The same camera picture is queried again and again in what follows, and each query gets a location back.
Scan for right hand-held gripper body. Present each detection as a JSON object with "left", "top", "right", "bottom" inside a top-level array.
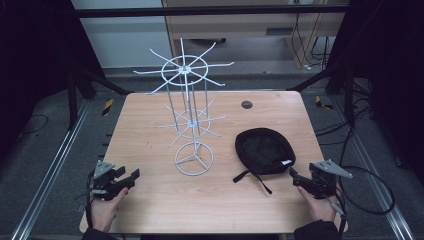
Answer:
[{"left": 308, "top": 158, "right": 354, "bottom": 201}]

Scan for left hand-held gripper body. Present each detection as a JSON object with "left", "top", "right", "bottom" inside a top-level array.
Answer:
[{"left": 90, "top": 160, "right": 128, "bottom": 201}]

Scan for black cap with strap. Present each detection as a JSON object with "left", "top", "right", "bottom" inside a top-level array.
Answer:
[{"left": 232, "top": 127, "right": 297, "bottom": 196}]

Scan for white wire display rack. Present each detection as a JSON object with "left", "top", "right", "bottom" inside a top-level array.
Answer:
[{"left": 133, "top": 37, "right": 235, "bottom": 178}]

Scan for person's right hand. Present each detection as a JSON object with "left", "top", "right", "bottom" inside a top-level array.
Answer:
[{"left": 297, "top": 186, "right": 341, "bottom": 223}]

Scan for person's left hand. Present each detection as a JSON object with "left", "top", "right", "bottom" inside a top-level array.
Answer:
[{"left": 89, "top": 186, "right": 130, "bottom": 233}]

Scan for yellow black striped tape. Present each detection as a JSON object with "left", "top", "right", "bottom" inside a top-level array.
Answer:
[
  {"left": 101, "top": 98, "right": 115, "bottom": 117},
  {"left": 314, "top": 95, "right": 334, "bottom": 111}
]

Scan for black metal stand legs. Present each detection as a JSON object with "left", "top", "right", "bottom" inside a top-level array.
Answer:
[
  {"left": 286, "top": 64, "right": 356, "bottom": 127},
  {"left": 64, "top": 67, "right": 132, "bottom": 132}
]

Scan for light wooden background desk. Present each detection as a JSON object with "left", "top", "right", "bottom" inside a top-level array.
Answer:
[{"left": 162, "top": 0, "right": 350, "bottom": 70}]

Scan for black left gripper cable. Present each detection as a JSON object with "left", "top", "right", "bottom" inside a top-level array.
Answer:
[{"left": 84, "top": 169, "right": 98, "bottom": 231}]

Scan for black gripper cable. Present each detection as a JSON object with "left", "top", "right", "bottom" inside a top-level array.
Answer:
[
  {"left": 84, "top": 169, "right": 98, "bottom": 231},
  {"left": 334, "top": 165, "right": 397, "bottom": 216}
]

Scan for aluminium floor rail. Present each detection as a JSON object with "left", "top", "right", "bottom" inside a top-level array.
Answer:
[
  {"left": 10, "top": 99, "right": 92, "bottom": 240},
  {"left": 329, "top": 95, "right": 417, "bottom": 240}
]

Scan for black floor cables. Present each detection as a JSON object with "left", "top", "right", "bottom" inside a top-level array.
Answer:
[{"left": 314, "top": 79, "right": 374, "bottom": 147}]

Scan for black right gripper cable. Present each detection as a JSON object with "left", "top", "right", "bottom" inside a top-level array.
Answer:
[{"left": 334, "top": 165, "right": 397, "bottom": 216}]

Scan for thin black floor cable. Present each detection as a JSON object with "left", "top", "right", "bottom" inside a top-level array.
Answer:
[{"left": 19, "top": 113, "right": 50, "bottom": 136}]

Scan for hanging black desk cables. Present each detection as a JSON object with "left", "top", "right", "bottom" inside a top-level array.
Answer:
[{"left": 290, "top": 12, "right": 332, "bottom": 71}]

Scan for black horizontal frame bar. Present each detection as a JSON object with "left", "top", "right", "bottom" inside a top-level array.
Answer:
[{"left": 71, "top": 4, "right": 350, "bottom": 18}]

